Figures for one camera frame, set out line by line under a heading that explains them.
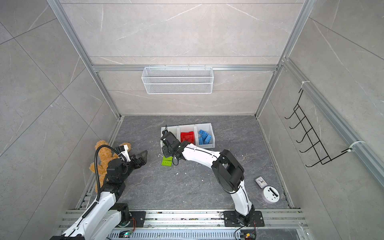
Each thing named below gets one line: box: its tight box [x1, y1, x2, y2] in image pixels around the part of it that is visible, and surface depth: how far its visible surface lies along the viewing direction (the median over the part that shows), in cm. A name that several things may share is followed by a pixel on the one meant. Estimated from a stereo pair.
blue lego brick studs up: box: [199, 129, 209, 140], surface depth 106 cm
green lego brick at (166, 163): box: [161, 160, 173, 167], surface depth 95 cm
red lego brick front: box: [182, 134, 196, 145], surface depth 103 cm
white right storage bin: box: [194, 123, 215, 149], surface depth 103 cm
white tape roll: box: [262, 185, 280, 204], surface depth 80 cm
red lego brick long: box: [180, 131, 195, 137], surface depth 106 cm
